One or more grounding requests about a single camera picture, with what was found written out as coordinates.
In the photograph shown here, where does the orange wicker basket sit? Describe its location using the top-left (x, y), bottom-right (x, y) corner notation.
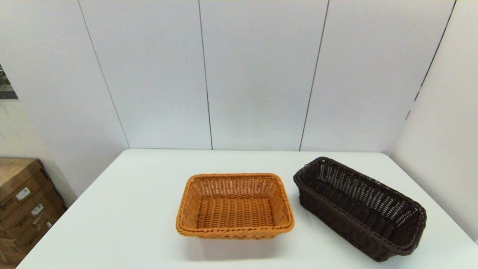
top-left (176, 173), bottom-right (295, 239)

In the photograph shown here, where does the dark brown wicker basket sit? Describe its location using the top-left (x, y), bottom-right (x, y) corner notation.
top-left (293, 157), bottom-right (427, 262)

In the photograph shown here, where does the brown cardboard box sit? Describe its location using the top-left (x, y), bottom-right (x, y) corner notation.
top-left (0, 158), bottom-right (51, 204)
top-left (0, 189), bottom-right (63, 230)
top-left (0, 230), bottom-right (56, 266)
top-left (0, 207), bottom-right (68, 249)

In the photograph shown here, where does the dark framed wall picture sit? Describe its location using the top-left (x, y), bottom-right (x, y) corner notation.
top-left (0, 64), bottom-right (18, 99)

